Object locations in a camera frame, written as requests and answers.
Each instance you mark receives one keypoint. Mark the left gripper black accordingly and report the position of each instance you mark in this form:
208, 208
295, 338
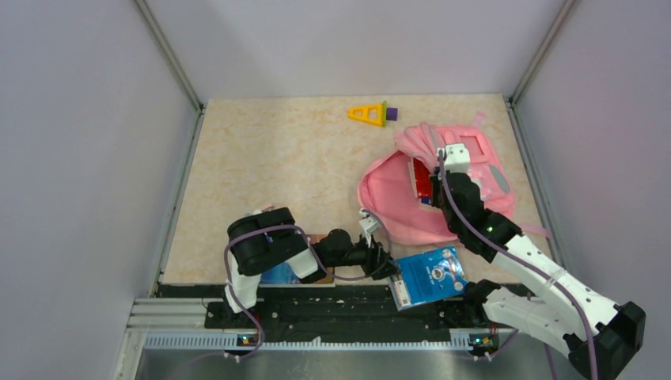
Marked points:
374, 256

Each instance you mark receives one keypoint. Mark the light blue paperback book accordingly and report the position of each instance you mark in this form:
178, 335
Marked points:
427, 277

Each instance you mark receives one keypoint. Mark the pink student backpack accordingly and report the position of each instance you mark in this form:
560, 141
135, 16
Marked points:
397, 188

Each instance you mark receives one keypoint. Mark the red 156-storey treehouse book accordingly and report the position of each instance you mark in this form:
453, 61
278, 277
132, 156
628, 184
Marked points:
420, 179

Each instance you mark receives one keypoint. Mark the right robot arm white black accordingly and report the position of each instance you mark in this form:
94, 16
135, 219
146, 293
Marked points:
597, 335

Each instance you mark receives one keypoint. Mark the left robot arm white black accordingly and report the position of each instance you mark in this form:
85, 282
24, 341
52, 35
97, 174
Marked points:
265, 239

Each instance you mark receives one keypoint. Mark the dark blue sunset book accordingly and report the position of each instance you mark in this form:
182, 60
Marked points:
282, 276

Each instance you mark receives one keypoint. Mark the yellow triangle toy purple cap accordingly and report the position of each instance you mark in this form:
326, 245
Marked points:
378, 114

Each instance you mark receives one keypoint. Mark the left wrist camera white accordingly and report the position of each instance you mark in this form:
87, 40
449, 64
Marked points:
369, 224

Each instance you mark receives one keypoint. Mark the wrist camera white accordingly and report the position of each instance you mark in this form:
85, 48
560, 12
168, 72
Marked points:
369, 224
455, 158

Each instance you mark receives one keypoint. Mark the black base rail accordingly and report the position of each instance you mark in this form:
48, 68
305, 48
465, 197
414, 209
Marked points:
354, 315

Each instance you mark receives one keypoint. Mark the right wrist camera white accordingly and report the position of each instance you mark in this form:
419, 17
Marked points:
455, 158

